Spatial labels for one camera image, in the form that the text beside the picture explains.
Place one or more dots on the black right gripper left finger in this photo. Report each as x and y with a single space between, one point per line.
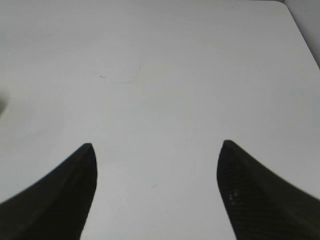
56 207

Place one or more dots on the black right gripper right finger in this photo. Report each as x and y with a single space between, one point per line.
260 204

